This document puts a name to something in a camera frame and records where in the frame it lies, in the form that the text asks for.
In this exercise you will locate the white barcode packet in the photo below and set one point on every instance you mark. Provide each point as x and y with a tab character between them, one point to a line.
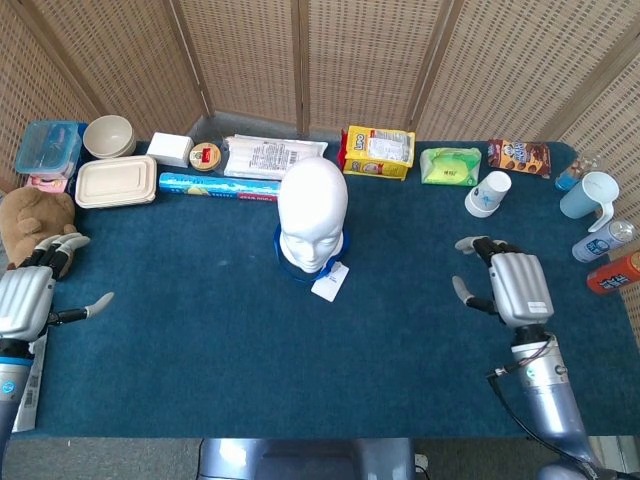
30	400

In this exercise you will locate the yellow snack bag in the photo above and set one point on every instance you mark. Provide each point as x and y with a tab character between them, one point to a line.
380	152

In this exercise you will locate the grey robot torso base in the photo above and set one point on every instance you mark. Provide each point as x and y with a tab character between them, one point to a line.
300	460

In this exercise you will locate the small white cardboard box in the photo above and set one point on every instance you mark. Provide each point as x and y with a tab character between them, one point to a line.
169	149

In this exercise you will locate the light blue plastic mug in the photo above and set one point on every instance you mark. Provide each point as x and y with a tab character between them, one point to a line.
587	197

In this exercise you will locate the white blue drink can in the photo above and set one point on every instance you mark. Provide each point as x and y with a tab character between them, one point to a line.
600	242

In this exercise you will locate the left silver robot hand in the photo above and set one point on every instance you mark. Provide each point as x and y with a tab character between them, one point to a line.
25	300

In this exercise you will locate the white printed plastic packet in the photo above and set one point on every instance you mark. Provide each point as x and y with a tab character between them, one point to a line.
270	156

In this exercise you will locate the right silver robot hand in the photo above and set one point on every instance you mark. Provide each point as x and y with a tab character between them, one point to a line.
520	290

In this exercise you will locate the brown plush toy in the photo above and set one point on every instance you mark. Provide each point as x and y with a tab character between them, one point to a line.
30	210

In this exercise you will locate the orange drink bottle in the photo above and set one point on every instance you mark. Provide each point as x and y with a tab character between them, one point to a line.
615	275

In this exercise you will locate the white foam mannequin head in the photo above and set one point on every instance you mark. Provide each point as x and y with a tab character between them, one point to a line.
312	210

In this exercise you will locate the green tissue pack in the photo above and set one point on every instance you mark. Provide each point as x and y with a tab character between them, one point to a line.
450	167

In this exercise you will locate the teal table cloth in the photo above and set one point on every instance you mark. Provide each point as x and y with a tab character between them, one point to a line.
200	350

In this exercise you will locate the beige lidded food container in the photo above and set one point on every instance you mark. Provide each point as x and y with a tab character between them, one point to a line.
116	181

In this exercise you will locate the round tin red label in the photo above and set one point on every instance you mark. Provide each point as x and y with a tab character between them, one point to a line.
206	156

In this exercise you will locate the blue food wrap box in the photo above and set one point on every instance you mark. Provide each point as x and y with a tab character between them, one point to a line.
215	187

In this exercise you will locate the clear container blue lid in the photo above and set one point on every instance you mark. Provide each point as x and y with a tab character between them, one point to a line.
47	145

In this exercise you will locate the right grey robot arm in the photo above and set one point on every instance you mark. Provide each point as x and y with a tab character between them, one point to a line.
550	395

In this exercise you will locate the woven wicker folding screen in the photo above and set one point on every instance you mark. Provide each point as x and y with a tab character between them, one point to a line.
350	60

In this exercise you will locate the paper cup stack blue flower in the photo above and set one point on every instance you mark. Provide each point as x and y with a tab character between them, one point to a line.
487	195

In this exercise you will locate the clear bottle blue label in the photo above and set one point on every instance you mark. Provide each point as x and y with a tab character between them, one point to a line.
570	177

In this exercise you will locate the pink box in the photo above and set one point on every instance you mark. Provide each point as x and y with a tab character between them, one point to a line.
47	184

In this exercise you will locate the beige paper bowl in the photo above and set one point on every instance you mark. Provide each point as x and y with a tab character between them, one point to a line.
109	136

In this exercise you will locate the brown chocolate cookie bag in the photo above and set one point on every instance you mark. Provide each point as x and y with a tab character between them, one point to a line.
520	157

